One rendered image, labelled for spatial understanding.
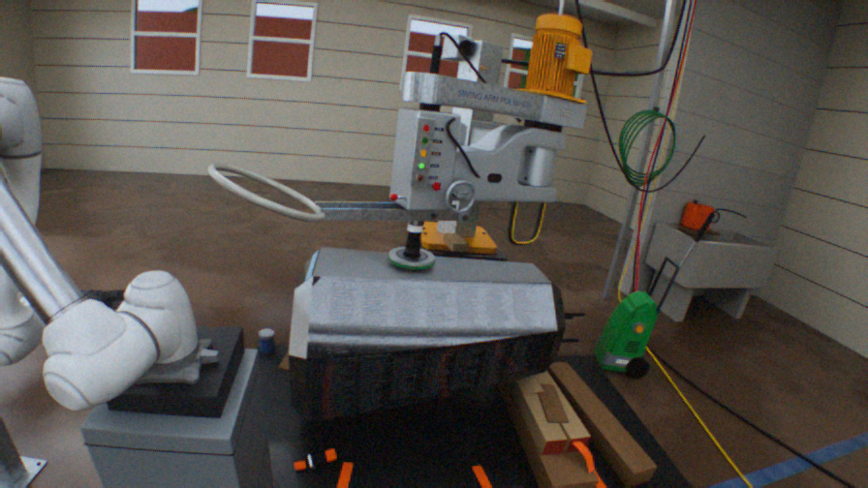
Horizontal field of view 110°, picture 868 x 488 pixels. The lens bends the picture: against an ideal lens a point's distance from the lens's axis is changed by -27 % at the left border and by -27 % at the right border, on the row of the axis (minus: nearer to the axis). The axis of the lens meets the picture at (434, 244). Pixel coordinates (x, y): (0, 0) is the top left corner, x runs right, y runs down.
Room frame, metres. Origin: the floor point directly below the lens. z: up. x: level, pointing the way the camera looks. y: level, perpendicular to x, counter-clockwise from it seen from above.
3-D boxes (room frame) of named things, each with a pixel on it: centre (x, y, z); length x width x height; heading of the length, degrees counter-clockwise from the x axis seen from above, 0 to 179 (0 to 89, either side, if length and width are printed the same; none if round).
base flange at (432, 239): (2.66, -0.14, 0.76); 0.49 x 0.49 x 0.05; 9
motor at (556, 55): (2.09, -0.48, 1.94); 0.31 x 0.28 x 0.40; 30
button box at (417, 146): (1.64, 0.10, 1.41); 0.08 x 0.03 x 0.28; 120
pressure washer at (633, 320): (2.44, -1.50, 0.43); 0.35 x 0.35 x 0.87; 84
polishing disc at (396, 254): (1.77, 0.09, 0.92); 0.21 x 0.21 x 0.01
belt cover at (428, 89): (1.95, -0.21, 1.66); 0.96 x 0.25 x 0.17; 120
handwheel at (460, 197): (1.73, -0.07, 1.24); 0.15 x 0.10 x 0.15; 120
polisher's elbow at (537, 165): (2.10, -0.48, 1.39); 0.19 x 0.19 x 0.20
